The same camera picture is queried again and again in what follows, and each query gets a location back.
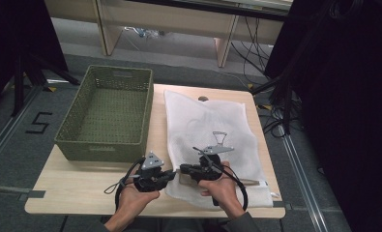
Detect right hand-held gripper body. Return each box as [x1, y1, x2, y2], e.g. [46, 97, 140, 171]
[192, 145, 235, 184]

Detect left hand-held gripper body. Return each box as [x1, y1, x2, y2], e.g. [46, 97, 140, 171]
[133, 151, 167, 193]

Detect white printed cloth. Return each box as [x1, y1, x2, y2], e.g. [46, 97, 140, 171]
[163, 89, 280, 211]

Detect green woven basket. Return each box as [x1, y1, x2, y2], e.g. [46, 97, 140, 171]
[53, 64, 155, 163]

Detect person's left hand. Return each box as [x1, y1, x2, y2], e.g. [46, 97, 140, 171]
[113, 183, 162, 225]

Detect person's right hand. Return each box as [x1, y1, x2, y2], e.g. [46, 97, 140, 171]
[197, 160, 247, 221]

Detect black metal stand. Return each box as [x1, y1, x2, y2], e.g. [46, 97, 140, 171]
[250, 73, 296, 136]

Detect grey floor strip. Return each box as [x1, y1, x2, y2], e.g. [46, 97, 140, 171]
[0, 183, 46, 202]

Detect light wooden desk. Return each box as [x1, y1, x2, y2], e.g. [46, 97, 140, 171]
[44, 0, 293, 69]

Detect black tripod stand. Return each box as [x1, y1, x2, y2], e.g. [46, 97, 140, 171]
[11, 52, 81, 117]

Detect dark curtain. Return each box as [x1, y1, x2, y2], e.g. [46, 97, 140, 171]
[264, 0, 382, 232]
[0, 0, 69, 107]

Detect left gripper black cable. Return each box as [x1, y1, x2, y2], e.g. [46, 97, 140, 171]
[114, 157, 147, 211]

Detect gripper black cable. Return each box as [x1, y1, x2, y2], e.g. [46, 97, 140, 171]
[114, 157, 147, 211]
[211, 163, 250, 212]

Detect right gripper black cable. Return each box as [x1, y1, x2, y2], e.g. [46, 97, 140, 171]
[211, 163, 250, 212]

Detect black floor cables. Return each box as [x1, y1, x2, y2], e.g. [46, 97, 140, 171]
[257, 102, 306, 139]

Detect metal floor rail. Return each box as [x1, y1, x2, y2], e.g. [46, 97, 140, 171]
[275, 109, 330, 232]
[0, 85, 44, 175]

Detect black hanging cables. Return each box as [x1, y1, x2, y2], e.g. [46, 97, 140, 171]
[230, 15, 274, 81]

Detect cable clutter under desk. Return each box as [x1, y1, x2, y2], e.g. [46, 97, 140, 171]
[124, 26, 167, 39]

